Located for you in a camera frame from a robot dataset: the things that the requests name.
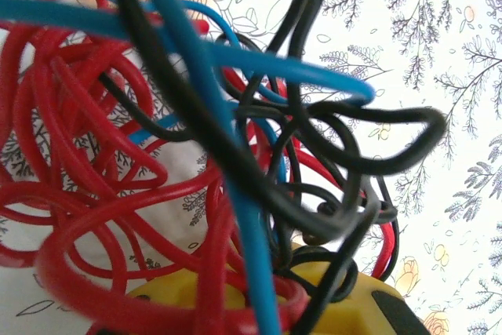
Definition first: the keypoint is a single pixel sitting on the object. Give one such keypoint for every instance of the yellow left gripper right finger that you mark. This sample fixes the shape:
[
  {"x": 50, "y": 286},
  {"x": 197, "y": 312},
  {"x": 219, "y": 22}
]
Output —
[{"x": 364, "y": 311}]

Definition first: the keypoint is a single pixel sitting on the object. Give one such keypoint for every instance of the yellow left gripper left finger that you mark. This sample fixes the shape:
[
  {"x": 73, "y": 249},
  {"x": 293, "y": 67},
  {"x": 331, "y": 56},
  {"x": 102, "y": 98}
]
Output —
[{"x": 168, "y": 292}]

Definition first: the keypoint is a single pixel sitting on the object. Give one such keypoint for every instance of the floral patterned tablecloth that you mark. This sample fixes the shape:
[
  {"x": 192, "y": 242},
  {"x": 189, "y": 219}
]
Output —
[{"x": 431, "y": 76}]

